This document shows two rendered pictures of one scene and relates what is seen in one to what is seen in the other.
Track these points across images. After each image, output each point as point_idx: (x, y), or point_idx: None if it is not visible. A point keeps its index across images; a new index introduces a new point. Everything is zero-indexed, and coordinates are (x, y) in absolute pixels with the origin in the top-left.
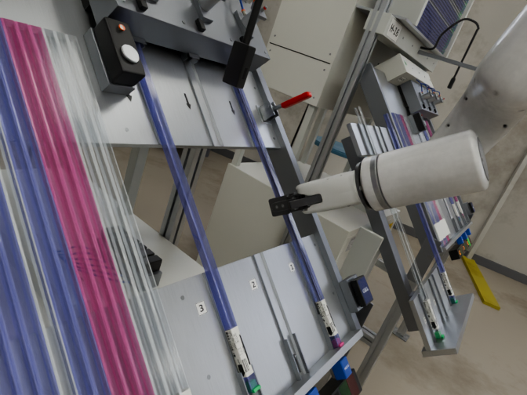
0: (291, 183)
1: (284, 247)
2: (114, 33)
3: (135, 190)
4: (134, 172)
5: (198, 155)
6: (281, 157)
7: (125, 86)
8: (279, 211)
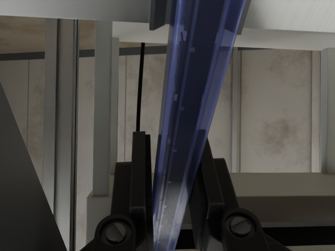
0: (2, 207)
1: (319, 15)
2: None
3: (100, 32)
4: (109, 62)
5: (61, 113)
6: (28, 249)
7: None
8: (230, 176)
